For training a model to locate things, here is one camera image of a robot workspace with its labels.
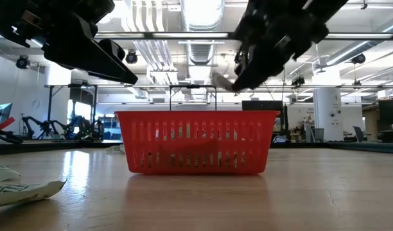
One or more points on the wooden cabinet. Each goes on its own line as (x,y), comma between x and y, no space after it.
(371,122)

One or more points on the tilted computer monitor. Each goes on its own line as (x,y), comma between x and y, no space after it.
(2,112)

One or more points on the blue white bag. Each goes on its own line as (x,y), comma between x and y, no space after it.
(281,139)

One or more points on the black aluminium table frame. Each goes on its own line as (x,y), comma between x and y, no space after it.
(39,146)

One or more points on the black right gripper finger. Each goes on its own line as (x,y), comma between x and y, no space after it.
(264,64)

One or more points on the black hanging ceiling device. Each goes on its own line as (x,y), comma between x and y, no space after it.
(239,61)

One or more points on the black ceiling-mounted camera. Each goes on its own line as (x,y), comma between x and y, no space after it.
(358,59)
(298,81)
(22,62)
(131,57)

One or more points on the grey waste bin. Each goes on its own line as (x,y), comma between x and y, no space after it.
(318,134)

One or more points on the dark office chair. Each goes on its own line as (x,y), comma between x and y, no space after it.
(358,133)

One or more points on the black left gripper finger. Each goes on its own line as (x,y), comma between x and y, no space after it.
(84,54)
(113,49)

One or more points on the large black screen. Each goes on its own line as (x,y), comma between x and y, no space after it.
(390,112)

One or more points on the white round pillar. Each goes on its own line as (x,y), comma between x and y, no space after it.
(326,106)

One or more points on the silver ventilation duct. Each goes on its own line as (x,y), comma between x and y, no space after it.
(201,16)

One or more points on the red slotted plastic basket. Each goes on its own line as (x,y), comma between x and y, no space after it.
(196,147)

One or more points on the background black robot arm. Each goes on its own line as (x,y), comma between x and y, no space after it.
(84,128)
(39,123)

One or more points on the black flat monitor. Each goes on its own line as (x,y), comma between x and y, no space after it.
(262,106)

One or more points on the thin black metal frame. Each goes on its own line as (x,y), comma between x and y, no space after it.
(193,86)

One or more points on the black workstation frame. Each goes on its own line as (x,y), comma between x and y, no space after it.
(49,106)

